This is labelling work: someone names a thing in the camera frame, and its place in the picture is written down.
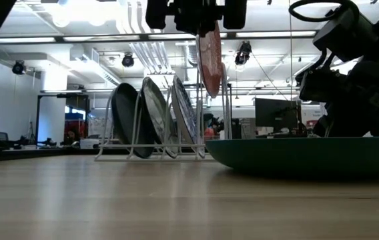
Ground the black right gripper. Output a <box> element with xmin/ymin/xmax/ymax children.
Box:
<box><xmin>296</xmin><ymin>49</ymin><xmax>379</xmax><ymax>138</ymax></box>

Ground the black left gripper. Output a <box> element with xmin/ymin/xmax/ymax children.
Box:
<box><xmin>145</xmin><ymin>0</ymin><xmax>248</xmax><ymax>37</ymax></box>

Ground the person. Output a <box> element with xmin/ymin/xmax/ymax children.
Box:
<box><xmin>63</xmin><ymin>128</ymin><xmax>81</xmax><ymax>147</ymax></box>
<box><xmin>204</xmin><ymin>113</ymin><xmax>224</xmax><ymax>141</ymax></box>

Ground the black ceiling spotlight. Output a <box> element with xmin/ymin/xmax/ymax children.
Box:
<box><xmin>121</xmin><ymin>53</ymin><xmax>135</xmax><ymax>68</ymax></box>
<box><xmin>234</xmin><ymin>40</ymin><xmax>253</xmax><ymax>67</ymax></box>
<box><xmin>11</xmin><ymin>59</ymin><xmax>27</xmax><ymax>76</ymax></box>

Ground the black computer monitor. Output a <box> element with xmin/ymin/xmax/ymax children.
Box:
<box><xmin>254</xmin><ymin>97</ymin><xmax>303</xmax><ymax>135</ymax></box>

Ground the white wire dish rack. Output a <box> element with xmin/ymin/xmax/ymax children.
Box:
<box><xmin>94</xmin><ymin>61</ymin><xmax>234</xmax><ymax>163</ymax></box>

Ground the plain dark plate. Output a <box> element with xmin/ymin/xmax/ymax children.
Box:
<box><xmin>111</xmin><ymin>82</ymin><xmax>155</xmax><ymax>159</ymax></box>

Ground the black aluminium table frame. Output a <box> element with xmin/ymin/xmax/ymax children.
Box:
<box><xmin>0</xmin><ymin>146</ymin><xmax>210</xmax><ymax>164</ymax></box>

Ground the large plain green plate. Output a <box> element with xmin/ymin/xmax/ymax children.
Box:
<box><xmin>205</xmin><ymin>135</ymin><xmax>379</xmax><ymax>177</ymax></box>

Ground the black overhead light beam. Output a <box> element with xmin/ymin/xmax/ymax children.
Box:
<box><xmin>0</xmin><ymin>31</ymin><xmax>319</xmax><ymax>43</ymax></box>

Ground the green floral plate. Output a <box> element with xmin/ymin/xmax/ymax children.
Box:
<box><xmin>141</xmin><ymin>76</ymin><xmax>180</xmax><ymax>159</ymax></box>

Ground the red cabinet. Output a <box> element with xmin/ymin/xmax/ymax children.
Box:
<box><xmin>64</xmin><ymin>113</ymin><xmax>87</xmax><ymax>141</ymax></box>

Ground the black metal stand frame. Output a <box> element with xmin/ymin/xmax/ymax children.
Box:
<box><xmin>35</xmin><ymin>93</ymin><xmax>90</xmax><ymax>147</ymax></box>

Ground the red leaf-patterned plate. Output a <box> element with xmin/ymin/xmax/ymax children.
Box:
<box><xmin>195</xmin><ymin>21</ymin><xmax>224</xmax><ymax>99</ymax></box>

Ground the blue patterned plate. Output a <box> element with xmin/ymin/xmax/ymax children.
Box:
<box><xmin>171</xmin><ymin>75</ymin><xmax>206</xmax><ymax>159</ymax></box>

